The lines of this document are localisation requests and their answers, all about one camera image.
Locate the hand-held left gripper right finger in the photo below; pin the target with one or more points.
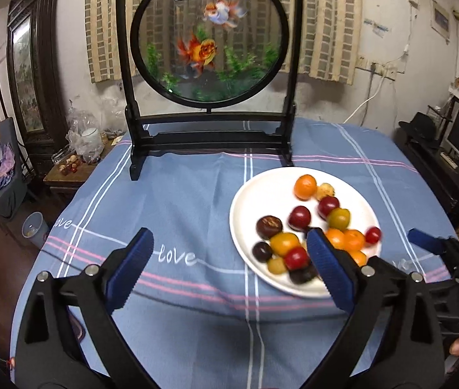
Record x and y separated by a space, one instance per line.
330 267

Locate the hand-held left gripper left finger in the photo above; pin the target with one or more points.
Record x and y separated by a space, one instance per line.
130 263

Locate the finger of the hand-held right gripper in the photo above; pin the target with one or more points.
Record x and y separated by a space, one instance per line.
427 241

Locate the dark brown fruit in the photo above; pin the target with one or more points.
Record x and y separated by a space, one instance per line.
269 227
261 251
303 274

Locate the orange tangerine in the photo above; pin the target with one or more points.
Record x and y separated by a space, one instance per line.
336 237
305 186
354 240
359 257

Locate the bright red fruit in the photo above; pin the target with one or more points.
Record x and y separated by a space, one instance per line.
296 258

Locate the yellow green fruit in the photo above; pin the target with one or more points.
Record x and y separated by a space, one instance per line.
338 219

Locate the large orange fruit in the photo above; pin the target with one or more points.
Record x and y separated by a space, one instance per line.
284 243

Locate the small red fruit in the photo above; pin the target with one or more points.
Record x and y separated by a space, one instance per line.
373 235

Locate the small yellow fruit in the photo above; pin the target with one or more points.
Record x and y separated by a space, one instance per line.
276 266

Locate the dark red plum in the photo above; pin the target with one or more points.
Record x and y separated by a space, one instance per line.
299 217
328 206

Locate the pale tan fruit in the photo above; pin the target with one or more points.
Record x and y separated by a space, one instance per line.
326 190

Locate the white plate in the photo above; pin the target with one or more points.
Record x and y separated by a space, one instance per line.
270 194

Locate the black side desk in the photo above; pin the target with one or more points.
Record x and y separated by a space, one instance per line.
427 158

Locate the white keyboard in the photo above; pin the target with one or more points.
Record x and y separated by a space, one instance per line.
450 160

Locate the blue striped tablecloth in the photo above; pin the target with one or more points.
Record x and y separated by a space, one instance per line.
193 194

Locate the pale waste bin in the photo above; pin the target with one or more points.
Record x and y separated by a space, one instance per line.
35 235

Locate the small wooden side table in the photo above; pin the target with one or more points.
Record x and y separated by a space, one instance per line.
63 179

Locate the black hat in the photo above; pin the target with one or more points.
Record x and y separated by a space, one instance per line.
421 127

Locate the group of small nuts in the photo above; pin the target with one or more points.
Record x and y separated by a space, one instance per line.
71 164

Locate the white jar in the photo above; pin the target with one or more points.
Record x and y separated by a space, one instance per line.
91 137

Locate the grey chair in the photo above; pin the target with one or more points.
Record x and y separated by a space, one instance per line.
6 200

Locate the clear plastic bags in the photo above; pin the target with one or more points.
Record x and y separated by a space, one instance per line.
76 127

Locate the purple cloth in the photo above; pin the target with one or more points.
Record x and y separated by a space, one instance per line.
4 166

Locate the striped curtain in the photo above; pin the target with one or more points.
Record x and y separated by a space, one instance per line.
334 28

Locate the round goldfish screen with stand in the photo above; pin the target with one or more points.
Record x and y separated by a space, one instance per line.
209 40

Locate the white wall power strip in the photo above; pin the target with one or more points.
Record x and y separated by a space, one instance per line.
379 69

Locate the framed wall picture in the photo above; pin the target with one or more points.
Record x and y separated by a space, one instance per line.
440 20

